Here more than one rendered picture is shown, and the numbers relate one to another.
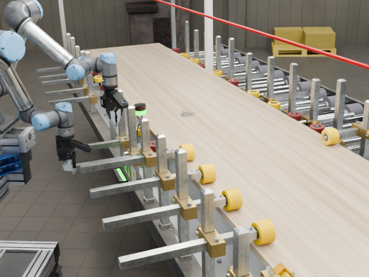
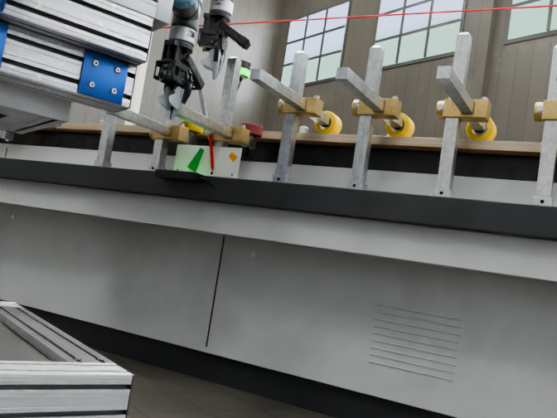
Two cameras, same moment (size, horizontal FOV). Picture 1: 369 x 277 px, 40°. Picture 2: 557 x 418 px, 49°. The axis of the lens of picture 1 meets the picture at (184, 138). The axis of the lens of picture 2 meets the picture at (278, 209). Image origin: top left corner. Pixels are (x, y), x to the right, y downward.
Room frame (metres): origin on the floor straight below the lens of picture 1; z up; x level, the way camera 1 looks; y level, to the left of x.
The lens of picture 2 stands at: (0.75, 1.44, 0.48)
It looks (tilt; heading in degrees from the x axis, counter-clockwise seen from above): 4 degrees up; 318
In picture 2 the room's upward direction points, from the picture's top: 9 degrees clockwise
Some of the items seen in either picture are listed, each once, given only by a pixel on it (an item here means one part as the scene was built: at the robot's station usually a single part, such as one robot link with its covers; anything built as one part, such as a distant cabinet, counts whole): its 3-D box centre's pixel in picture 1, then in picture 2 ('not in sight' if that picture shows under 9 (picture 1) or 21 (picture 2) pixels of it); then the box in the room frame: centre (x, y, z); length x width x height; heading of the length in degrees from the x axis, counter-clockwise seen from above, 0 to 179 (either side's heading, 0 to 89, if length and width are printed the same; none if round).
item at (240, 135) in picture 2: (135, 156); (228, 135); (2.37, 0.25, 0.85); 0.13 x 0.06 x 0.05; 19
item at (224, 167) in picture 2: (129, 170); (205, 161); (2.41, 0.29, 0.75); 0.26 x 0.01 x 0.10; 19
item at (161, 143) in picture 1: (163, 187); (365, 125); (1.91, 0.10, 0.89); 0.03 x 0.03 x 0.48; 19
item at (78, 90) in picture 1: (74, 90); not in sight; (3.73, 0.83, 0.82); 0.43 x 0.03 x 0.04; 109
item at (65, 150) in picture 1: (66, 147); (176, 65); (2.24, 0.57, 0.96); 0.09 x 0.08 x 0.12; 109
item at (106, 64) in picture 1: (107, 64); not in sight; (2.38, 0.36, 1.32); 0.09 x 0.08 x 0.11; 75
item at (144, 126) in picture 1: (146, 166); (290, 125); (2.15, 0.18, 0.88); 0.03 x 0.03 x 0.48; 19
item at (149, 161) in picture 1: (147, 156); (299, 107); (2.13, 0.17, 0.95); 0.13 x 0.06 x 0.05; 19
